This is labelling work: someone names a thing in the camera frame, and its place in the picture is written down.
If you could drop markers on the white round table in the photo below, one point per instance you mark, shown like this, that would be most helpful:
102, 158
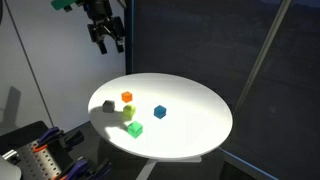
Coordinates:
197, 119

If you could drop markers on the purple clamp lower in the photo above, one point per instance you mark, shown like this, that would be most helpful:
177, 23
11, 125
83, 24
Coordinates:
82, 171

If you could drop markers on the yellow-green block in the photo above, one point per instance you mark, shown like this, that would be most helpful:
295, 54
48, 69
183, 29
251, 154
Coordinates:
129, 110

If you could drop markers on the grey block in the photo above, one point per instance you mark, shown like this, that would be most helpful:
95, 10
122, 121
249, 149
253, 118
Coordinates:
108, 106

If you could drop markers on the purple orange clamp upper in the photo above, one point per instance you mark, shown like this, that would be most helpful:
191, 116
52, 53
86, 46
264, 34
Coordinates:
48, 137

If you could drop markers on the perforated metal plate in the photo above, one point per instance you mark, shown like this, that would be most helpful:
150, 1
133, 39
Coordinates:
25, 164

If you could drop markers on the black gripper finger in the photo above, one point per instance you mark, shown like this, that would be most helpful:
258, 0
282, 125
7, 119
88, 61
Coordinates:
119, 44
102, 47

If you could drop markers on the blue block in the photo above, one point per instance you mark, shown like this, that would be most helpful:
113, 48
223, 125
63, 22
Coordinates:
159, 111

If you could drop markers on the green block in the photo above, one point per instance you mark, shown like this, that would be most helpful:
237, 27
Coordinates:
135, 129

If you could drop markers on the orange block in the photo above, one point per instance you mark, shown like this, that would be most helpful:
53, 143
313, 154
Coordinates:
126, 96

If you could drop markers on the black clamp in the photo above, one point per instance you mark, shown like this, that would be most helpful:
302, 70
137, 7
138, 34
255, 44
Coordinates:
73, 140

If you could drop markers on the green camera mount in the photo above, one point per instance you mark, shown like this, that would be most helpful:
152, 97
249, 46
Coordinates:
65, 4

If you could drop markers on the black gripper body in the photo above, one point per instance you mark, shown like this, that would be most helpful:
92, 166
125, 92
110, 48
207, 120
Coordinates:
104, 23

